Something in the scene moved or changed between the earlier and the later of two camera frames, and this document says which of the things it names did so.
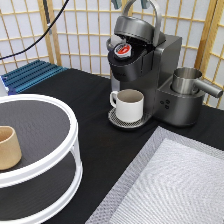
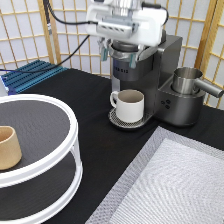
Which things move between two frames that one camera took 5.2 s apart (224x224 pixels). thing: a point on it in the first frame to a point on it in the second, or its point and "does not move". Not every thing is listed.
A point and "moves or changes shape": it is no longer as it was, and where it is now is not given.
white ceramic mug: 129,104 does not move
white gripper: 117,4 to 127,20
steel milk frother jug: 187,81 does not move
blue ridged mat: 20,79 does not move
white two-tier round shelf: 49,176 does not move
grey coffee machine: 149,68 moves or changes shape
